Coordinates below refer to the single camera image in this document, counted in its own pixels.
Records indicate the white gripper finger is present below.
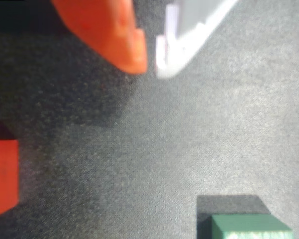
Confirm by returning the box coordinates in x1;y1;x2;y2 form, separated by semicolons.
156;0;239;79

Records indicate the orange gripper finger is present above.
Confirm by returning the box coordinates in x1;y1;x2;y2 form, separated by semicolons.
51;0;149;74

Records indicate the red wooden cube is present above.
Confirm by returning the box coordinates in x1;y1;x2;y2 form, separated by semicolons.
0;139;20;220

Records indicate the green wooden cube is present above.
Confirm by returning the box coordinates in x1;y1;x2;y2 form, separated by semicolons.
210;213;295;239

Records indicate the black table mat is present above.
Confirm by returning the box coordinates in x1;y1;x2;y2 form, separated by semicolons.
0;0;299;239

